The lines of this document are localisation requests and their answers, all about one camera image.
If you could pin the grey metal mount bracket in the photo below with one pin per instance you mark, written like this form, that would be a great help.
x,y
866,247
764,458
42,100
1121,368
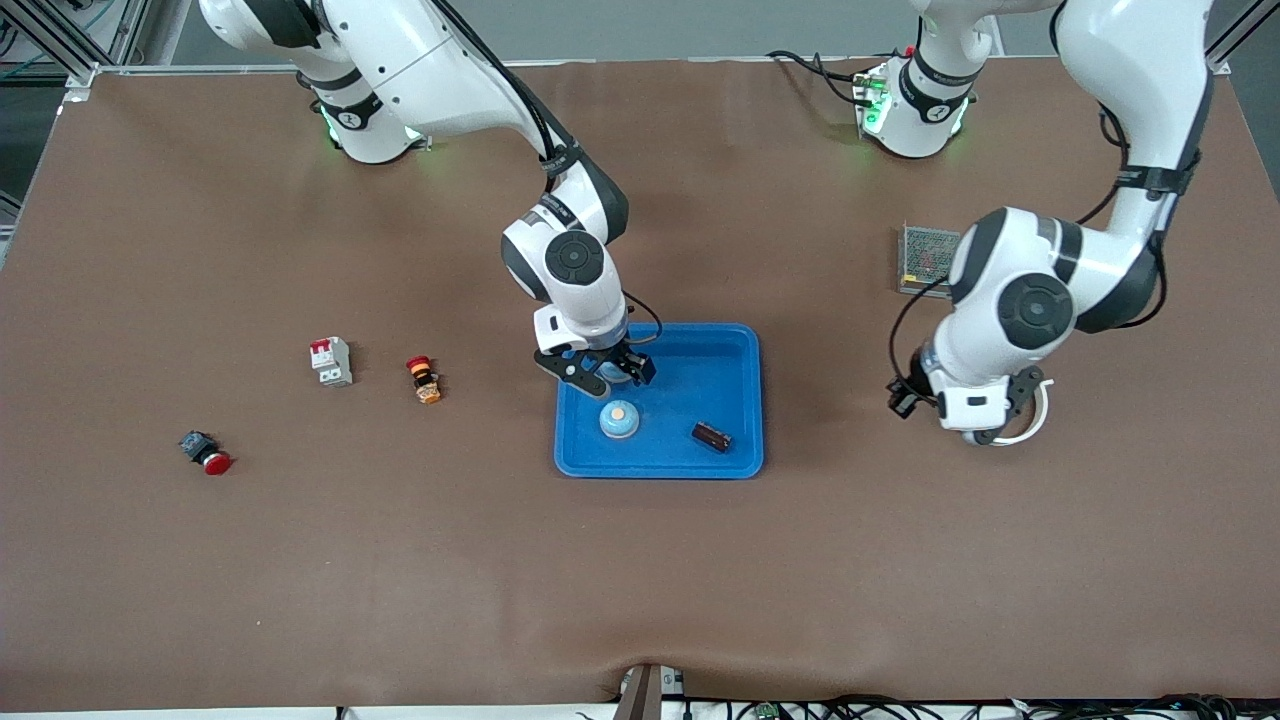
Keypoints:
x,y
645,695

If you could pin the brown capacitor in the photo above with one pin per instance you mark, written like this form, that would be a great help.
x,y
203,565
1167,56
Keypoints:
x,y
712,437

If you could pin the blue plastic tray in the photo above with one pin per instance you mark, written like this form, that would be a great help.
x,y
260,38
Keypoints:
x,y
690,390

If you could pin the blue service bell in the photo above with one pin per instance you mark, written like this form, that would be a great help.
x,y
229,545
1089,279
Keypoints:
x,y
612,375
619,420

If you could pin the red mushroom push button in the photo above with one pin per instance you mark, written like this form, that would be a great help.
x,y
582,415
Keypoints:
x,y
205,452

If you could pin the orange emergency stop switch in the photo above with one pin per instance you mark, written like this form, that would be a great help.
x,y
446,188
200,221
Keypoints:
x,y
425,382

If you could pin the metal mesh power supply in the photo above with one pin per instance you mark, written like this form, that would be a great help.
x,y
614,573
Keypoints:
x,y
920,255

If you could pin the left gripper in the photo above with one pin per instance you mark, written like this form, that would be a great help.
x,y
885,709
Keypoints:
x,y
903,394

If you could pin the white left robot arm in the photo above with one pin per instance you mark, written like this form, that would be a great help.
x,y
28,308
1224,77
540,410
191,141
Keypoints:
x,y
1130,60

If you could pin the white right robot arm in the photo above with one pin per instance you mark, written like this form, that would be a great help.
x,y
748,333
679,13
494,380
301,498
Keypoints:
x,y
420,60

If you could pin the white red circuit breaker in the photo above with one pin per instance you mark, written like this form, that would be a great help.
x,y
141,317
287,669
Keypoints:
x,y
331,365

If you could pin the white curved plastic clamp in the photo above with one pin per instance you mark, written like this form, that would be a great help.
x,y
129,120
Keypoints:
x,y
1047,400

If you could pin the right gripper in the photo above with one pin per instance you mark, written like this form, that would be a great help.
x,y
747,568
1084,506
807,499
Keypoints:
x,y
632,362

